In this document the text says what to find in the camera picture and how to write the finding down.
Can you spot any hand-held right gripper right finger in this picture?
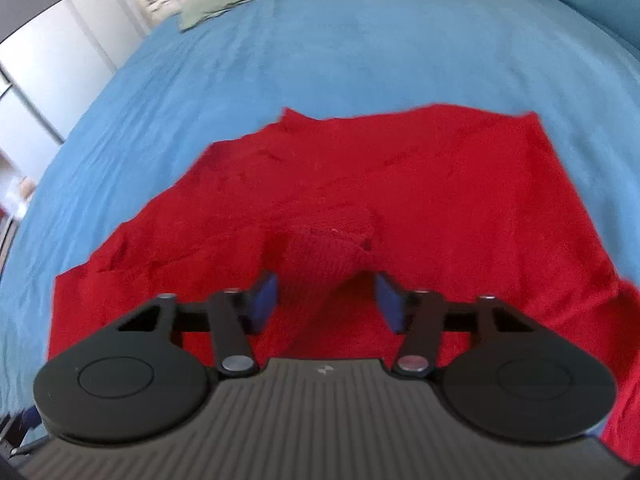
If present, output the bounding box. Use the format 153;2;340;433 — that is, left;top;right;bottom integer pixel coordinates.
374;272;542;376

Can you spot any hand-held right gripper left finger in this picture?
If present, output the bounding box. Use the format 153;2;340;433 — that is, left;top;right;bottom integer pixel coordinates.
102;271;279;377

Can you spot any red knitted sweater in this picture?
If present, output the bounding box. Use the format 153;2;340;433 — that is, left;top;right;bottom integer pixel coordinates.
47;103;640;471

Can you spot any blue bed sheet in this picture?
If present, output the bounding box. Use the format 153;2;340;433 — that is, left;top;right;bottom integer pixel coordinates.
0;0;640;456

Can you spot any white wardrobe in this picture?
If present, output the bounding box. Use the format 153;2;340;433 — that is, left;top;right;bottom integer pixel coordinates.
0;0;151;161

